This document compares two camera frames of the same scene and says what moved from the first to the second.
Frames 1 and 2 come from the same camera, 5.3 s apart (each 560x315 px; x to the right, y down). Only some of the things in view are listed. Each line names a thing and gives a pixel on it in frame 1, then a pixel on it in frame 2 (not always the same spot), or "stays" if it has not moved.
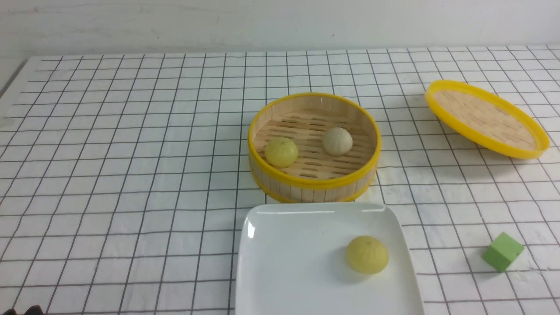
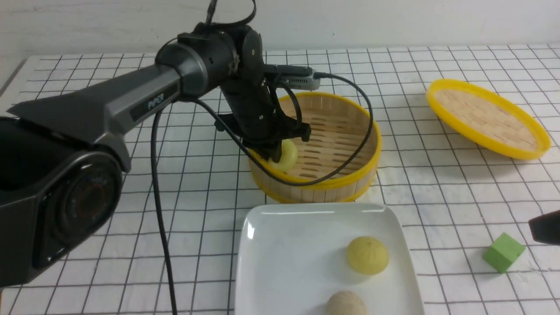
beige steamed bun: [337, 141] to [345, 302]
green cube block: [502, 253] stays
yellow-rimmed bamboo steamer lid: [486, 119] stays
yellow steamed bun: [281, 152] stays
